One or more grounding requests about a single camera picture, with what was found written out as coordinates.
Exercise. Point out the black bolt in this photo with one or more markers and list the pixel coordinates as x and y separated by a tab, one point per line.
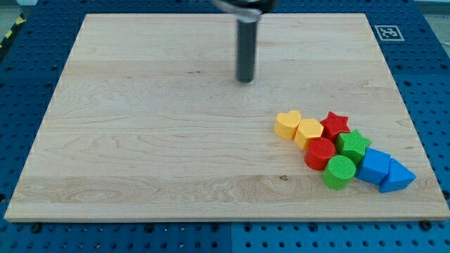
35	227
426	225

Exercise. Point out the blue cube block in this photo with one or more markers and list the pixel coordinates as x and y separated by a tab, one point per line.
374	166

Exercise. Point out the red cylinder block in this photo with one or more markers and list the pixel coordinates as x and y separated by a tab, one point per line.
319	152

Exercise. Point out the green cylinder block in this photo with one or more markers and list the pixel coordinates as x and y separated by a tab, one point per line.
339	171

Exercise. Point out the green star block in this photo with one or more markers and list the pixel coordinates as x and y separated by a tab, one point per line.
352	145

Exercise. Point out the red star block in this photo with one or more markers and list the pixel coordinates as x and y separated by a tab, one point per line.
334	125

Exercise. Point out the black bolt front left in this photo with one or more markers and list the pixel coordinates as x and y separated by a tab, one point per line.
35	227

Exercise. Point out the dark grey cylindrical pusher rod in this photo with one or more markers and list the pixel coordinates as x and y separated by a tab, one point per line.
246	44

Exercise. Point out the white fiducial marker tag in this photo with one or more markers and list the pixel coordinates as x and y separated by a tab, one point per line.
389	33

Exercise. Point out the blue triangle block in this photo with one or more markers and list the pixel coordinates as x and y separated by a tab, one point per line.
399	177

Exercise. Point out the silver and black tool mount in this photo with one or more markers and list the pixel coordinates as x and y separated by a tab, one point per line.
246	10

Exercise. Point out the light wooden board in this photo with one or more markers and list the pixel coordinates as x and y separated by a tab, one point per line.
148	124

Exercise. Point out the yellow pentagon block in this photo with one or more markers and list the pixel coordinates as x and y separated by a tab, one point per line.
307	130

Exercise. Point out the yellow black hazard tape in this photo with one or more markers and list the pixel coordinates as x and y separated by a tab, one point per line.
11	35

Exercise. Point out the black bolt front right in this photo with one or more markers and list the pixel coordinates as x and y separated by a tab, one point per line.
426	225

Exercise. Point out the yellow heart block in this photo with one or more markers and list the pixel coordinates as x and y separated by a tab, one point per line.
286	124

